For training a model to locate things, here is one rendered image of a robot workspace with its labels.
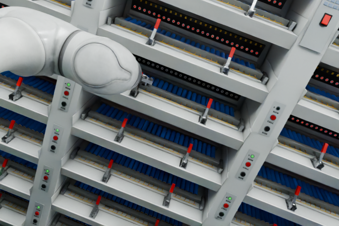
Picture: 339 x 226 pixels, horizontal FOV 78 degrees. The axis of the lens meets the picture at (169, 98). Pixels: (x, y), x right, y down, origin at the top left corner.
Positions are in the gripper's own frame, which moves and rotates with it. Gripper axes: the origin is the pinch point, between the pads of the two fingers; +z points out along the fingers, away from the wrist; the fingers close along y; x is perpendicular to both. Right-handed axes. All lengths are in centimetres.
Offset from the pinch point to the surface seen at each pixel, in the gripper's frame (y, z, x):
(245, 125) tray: 42.2, 3.3, -2.3
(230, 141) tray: 38.2, 0.0, -9.5
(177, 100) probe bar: 15.7, 4.8, -2.8
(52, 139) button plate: -23.8, 4.1, -34.6
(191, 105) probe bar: 21.1, 4.8, -2.7
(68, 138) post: -18.1, 4.2, -31.7
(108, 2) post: -18.1, -3.6, 19.8
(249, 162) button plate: 47.3, -0.1, -14.0
